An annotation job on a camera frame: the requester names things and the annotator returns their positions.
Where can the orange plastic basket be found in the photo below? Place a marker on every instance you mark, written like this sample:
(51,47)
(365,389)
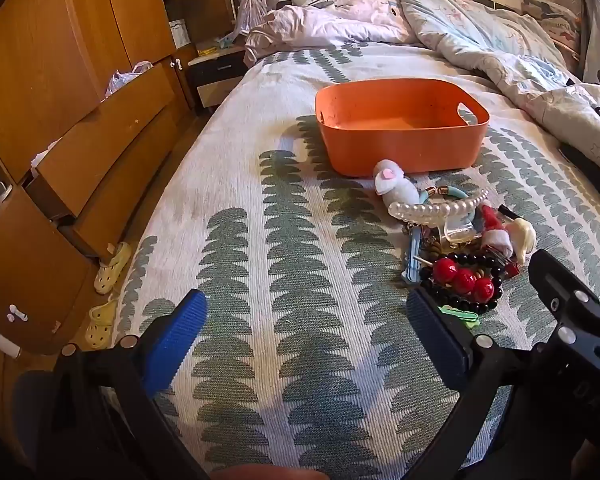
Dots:
(405,147)

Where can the green hair clip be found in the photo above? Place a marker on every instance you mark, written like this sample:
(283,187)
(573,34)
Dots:
(460,316)

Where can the white plush mouse toy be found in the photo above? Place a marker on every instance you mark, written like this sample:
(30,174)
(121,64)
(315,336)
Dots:
(397,185)

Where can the pale plastic bag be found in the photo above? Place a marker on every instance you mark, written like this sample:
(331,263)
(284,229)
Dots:
(124,77)

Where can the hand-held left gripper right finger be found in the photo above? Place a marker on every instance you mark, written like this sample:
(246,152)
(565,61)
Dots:
(437,340)

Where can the patterned cushion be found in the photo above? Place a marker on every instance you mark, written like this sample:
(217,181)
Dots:
(555,22)

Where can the yellow item on nightstand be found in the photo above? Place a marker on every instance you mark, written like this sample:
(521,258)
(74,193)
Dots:
(208,51)

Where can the dark and beige nightstand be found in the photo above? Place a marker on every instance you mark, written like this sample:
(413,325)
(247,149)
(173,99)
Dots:
(214,72)

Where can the person's left hand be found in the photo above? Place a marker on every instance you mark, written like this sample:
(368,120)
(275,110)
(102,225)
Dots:
(270,473)

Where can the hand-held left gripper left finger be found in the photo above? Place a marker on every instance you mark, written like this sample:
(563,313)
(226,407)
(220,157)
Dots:
(179,340)

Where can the hanging clear plastic bag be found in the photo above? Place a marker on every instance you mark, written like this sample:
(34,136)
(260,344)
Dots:
(252,7)

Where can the pink duvet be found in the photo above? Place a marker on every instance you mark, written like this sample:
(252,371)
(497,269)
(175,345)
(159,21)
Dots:
(325,25)

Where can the blue hair clip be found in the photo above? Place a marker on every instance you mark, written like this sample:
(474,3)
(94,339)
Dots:
(412,255)

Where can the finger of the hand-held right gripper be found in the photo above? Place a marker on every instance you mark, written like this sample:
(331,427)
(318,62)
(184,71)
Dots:
(560,285)

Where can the wooden wardrobe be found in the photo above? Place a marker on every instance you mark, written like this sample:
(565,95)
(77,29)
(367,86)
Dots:
(39,50)

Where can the cream hair claw clip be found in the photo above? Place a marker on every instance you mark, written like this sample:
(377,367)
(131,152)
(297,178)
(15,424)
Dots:
(522,237)

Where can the leaf-patterned bedsheet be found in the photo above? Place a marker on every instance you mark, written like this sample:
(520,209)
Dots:
(280,260)

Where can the pearl hair claw clip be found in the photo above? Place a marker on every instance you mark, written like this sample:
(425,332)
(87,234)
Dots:
(430,210)

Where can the santa hat hair clip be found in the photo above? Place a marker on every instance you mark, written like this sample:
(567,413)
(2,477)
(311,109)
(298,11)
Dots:
(497,240)

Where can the light blue patterned duvet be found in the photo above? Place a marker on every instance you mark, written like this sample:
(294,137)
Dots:
(485,40)

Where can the wooden wardrobe drawer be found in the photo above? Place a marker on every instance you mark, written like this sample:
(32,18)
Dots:
(104,130)
(124,200)

